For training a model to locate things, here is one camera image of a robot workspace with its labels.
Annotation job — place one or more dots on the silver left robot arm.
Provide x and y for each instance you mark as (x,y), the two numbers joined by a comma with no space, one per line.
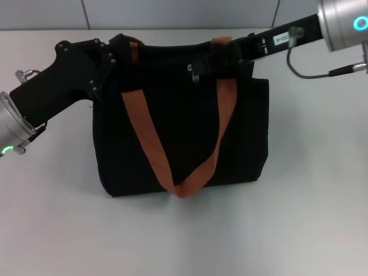
(11,126)

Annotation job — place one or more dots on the silver metal zipper pull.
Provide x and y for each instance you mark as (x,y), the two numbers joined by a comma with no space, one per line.
(196,78)

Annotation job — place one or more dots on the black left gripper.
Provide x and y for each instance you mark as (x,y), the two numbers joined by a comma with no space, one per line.
(63,77)

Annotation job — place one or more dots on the black fabric food bag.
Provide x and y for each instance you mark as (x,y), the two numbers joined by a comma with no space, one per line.
(187,129)

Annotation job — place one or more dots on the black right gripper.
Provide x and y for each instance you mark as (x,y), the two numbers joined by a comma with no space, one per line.
(287,37)

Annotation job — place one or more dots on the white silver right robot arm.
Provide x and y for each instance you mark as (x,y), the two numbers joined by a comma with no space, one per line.
(339,26)

